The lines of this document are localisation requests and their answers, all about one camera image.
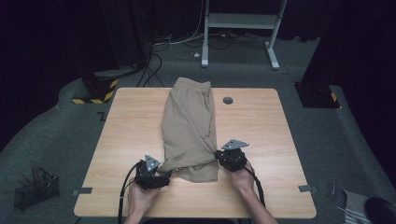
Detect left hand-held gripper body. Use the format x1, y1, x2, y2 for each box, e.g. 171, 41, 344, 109
134, 154, 163, 191

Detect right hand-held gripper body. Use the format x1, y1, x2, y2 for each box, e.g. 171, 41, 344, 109
218, 138, 250, 173

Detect khaki shorts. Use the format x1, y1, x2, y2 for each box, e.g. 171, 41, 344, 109
157, 77, 219, 183

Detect person's left hand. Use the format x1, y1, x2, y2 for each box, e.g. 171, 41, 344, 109
127, 178, 162, 216

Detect person's right hand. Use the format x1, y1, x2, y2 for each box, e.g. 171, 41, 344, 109
228, 162, 256, 194

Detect grey tape piece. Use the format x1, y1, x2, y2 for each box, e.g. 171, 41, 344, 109
72, 187, 93, 197
297, 184, 318, 193

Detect yellow-black striped stand base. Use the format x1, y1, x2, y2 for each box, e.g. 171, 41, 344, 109
72, 69, 120, 105

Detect black stand base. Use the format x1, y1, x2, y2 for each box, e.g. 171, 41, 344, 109
293, 81, 341, 109

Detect grey striped object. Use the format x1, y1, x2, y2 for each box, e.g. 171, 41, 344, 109
341, 188, 376, 224

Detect white metal stand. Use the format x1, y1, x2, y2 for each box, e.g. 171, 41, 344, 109
200, 0, 289, 71

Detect black round object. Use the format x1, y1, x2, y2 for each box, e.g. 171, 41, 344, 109
363, 195, 396, 224

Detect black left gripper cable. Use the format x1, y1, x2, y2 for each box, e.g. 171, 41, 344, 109
117, 162, 142, 224

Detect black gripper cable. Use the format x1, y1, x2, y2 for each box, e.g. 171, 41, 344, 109
244, 166, 266, 208
117, 162, 142, 224

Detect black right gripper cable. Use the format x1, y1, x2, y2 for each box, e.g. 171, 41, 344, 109
244, 166, 266, 208

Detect black floor cables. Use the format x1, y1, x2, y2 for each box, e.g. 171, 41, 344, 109
135, 43, 166, 89

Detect black wire basket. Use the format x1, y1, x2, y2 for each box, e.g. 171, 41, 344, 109
13, 167, 61, 211

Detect white floor cable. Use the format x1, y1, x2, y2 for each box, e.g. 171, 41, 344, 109
153, 0, 207, 60

